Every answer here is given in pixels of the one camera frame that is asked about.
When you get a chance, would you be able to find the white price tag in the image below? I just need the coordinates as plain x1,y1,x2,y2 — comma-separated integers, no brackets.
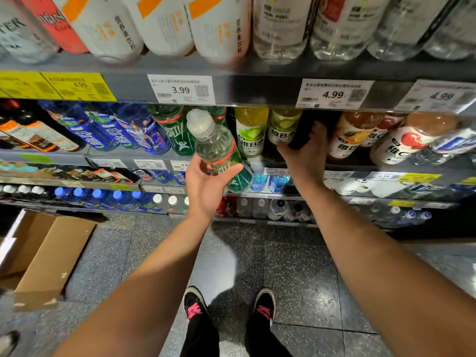
394,79,476,114
295,78,375,110
147,74,216,106

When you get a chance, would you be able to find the clear bottle with grey label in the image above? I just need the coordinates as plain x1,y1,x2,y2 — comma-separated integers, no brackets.
0,0,60,64

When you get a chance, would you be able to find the white bottle with orange label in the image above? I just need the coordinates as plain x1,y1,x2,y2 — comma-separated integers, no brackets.
184,0,252,66
119,0,196,57
48,0,144,64

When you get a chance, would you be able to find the dark bottle with orange label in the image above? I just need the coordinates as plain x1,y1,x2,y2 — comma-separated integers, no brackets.
0,115,34,150
0,99,87,153

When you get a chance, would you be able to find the clear bottle with blue label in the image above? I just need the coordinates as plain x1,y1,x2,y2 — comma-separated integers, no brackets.
408,126,476,167

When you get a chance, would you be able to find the row of blue cap bottles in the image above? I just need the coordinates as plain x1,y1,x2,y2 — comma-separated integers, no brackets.
52,186,164,213

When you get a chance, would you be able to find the clear bottle with red label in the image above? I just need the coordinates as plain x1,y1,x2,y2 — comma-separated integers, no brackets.
310,0,392,61

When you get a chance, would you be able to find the row of small shelf tags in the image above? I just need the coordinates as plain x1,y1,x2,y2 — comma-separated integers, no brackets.
20,153,476,186

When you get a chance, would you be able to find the person's left forearm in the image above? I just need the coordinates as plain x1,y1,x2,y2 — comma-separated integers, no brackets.
52,213,224,357

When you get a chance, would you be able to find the green drink bottle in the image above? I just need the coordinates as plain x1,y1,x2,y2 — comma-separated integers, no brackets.
204,106,228,127
147,105,196,157

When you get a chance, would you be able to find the group of clear drink bottles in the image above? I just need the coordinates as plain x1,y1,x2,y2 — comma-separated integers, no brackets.
217,196,317,223

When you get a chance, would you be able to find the person's left hand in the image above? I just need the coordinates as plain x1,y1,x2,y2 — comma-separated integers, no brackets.
185,154,244,221

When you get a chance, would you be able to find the yellow-green vitamin drink bottle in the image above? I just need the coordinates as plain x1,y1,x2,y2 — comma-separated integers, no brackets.
267,109,303,146
235,107,269,159

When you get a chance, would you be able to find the person's right forearm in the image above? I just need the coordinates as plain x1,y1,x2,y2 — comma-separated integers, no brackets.
297,182,476,357

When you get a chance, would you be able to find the brown cardboard box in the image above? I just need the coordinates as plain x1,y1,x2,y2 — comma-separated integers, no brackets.
0,209,99,313

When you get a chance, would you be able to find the person's right black shoe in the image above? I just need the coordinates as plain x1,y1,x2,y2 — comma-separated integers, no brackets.
254,288,277,328

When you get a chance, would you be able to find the person's right leg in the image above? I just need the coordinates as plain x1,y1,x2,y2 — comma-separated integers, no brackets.
244,312,295,357

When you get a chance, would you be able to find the orange fruit drink bottle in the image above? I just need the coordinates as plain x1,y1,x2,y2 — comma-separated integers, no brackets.
328,112,384,159

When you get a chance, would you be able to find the person's right hand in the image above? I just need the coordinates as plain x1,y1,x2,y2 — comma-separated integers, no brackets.
277,120,330,194

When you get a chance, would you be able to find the green bottle with white cap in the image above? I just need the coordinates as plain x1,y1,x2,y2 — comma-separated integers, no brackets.
186,109,254,194

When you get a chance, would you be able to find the clear bottle with white label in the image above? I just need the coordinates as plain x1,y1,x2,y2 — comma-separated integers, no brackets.
252,0,320,60

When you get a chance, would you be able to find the person's left black shoe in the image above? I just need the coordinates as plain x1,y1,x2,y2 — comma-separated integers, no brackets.
183,286,209,321

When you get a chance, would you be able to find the row of clear capped bottles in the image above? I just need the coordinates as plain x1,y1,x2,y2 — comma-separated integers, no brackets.
367,205,434,229

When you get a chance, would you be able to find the person's leg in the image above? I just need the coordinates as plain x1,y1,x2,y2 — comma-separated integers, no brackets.
180,311,221,357
244,312,295,357

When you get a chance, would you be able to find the small blue label bottle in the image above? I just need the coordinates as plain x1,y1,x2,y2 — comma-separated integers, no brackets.
251,174,269,193
268,175,291,194

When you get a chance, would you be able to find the clear water bottle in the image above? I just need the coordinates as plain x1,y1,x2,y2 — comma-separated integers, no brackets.
367,0,451,62
424,0,476,60

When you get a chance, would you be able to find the blue sports drink bottle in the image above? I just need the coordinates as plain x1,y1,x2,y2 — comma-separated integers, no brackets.
37,100,120,151
112,103,172,156
84,103,141,149

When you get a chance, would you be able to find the person's left leg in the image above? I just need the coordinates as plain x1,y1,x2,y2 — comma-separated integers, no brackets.
180,311,221,357

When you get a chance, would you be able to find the row of white cap bottles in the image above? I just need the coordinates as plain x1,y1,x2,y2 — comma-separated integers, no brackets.
0,184,50,200

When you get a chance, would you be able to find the row of colourful label bottles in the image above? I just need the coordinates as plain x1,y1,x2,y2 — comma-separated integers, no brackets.
0,161,139,185

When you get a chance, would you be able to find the yellow price tag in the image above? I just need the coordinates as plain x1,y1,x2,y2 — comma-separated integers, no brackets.
41,72,117,103
0,71,62,100

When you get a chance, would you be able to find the person's black shoe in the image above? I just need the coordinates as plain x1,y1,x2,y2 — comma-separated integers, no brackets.
183,286,209,321
254,288,277,328

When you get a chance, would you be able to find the red fruit drink bottle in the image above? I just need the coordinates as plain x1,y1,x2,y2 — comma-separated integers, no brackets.
370,112,460,166
360,114,407,148

